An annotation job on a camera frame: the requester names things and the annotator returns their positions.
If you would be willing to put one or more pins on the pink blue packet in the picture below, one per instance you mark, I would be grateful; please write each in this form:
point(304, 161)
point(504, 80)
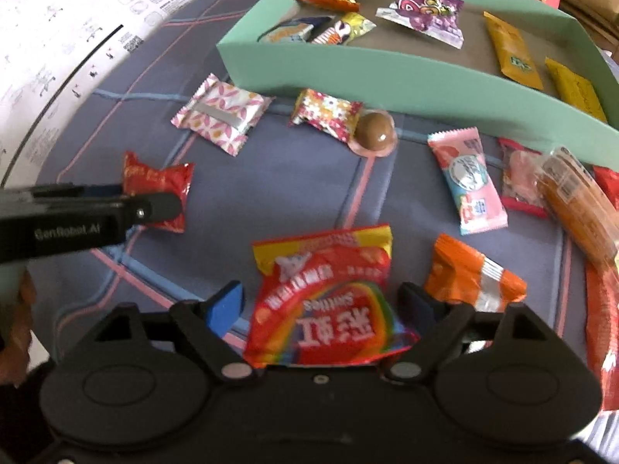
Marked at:
point(471, 179)

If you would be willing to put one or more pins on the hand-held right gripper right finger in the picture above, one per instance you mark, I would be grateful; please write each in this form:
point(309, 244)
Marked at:
point(416, 307)

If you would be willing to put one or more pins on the light blue white packet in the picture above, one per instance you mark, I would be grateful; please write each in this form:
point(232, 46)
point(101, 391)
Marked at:
point(290, 31)

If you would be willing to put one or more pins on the green cardboard box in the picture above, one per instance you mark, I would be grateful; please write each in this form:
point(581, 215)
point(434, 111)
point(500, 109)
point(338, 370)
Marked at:
point(338, 65)

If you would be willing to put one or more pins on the blue plaid tablecloth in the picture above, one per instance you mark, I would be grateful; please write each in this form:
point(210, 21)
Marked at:
point(314, 188)

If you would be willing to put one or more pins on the clear bread roll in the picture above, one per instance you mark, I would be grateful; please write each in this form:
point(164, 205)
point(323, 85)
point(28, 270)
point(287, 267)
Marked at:
point(580, 203)

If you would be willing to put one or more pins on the purple candy bag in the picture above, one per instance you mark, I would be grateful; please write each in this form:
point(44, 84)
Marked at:
point(425, 12)

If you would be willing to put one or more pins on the small green yellow packet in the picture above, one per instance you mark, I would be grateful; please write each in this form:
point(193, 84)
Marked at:
point(346, 29)

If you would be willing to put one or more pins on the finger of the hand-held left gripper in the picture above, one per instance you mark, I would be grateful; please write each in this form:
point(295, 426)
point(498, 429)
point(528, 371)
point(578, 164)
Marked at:
point(154, 209)

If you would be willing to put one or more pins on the red foil packet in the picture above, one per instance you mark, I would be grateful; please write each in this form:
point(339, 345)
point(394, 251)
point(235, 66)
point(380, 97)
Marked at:
point(159, 179)

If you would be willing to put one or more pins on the long red packet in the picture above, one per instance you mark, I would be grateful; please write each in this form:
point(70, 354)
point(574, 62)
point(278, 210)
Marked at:
point(604, 324)

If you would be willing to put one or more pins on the chocolate ball clear cup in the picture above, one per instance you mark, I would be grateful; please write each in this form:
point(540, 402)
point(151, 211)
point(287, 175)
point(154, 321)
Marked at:
point(376, 131)

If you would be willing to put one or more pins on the person's left hand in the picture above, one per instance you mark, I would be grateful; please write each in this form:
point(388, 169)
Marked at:
point(14, 357)

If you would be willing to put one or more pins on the red yellow flowered packet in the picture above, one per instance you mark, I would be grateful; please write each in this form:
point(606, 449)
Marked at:
point(326, 113)

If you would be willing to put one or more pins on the small orange silver-striped packet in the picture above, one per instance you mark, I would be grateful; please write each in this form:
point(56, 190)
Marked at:
point(464, 275)

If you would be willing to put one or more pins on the plain yellow packet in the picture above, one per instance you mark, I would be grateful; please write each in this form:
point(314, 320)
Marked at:
point(578, 92)

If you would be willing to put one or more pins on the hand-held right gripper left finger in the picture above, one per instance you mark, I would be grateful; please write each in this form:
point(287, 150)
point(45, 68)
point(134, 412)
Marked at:
point(225, 307)

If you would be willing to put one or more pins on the orange-yellow bar packet green logo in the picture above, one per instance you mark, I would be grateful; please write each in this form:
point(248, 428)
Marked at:
point(515, 53)

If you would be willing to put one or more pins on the white pink floral packet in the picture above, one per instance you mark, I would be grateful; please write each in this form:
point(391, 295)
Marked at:
point(222, 113)

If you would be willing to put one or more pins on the white printed sheet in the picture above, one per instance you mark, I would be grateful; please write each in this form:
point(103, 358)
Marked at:
point(58, 34)

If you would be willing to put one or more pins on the red rainbow candy bag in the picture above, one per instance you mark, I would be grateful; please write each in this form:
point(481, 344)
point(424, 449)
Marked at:
point(329, 299)

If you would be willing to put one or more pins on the red clear gummy packet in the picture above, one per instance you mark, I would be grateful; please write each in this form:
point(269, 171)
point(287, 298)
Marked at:
point(520, 179)

